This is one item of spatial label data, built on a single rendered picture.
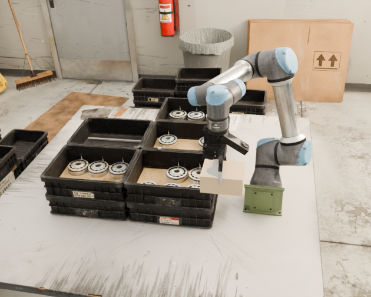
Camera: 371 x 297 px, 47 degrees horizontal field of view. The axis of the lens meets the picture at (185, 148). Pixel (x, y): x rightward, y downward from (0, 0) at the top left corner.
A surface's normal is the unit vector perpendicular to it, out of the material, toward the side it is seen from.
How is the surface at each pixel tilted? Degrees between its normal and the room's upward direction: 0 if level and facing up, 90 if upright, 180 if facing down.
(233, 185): 90
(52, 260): 0
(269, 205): 90
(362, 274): 0
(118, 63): 90
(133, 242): 0
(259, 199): 90
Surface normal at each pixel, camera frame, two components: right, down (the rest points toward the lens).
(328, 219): -0.04, -0.85
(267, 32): -0.22, 0.40
